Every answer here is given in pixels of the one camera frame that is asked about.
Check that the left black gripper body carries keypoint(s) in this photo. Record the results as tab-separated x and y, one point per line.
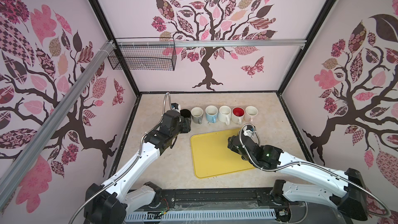
184	126

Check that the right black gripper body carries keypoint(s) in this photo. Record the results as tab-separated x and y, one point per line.
236	143

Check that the grey mug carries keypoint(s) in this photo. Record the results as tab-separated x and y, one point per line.
197	115

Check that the light blue mug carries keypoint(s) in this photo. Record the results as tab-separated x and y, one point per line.
211	114

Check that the white mug red interior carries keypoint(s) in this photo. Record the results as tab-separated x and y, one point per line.
237	115

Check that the white ribbed-base mug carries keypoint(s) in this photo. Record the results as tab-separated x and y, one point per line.
224	114

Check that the pale pink mug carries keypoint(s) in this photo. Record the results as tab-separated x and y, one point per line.
251	113

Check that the black mug white base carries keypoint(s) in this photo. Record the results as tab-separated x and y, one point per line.
185	113

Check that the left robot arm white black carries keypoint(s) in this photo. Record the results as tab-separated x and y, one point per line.
136	168

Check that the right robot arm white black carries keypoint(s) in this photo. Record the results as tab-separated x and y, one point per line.
342	190

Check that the yellow plastic tray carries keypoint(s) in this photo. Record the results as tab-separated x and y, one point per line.
211	156

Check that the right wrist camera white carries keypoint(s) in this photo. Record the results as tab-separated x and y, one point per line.
249	131

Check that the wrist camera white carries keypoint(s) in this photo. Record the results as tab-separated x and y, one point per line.
249	131
176	107

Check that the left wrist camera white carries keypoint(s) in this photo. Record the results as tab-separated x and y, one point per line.
176	107

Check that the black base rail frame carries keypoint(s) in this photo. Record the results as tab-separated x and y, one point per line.
172	197

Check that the black wire basket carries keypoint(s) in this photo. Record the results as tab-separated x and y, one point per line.
144	53

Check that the white slotted cable duct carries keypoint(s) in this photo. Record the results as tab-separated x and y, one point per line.
201	215

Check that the back aluminium rail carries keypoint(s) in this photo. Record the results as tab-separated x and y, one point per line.
217	43

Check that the aluminium rail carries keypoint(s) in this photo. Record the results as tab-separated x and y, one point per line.
17	171
217	43

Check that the left aluminium rail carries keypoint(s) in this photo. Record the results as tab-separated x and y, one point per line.
17	171

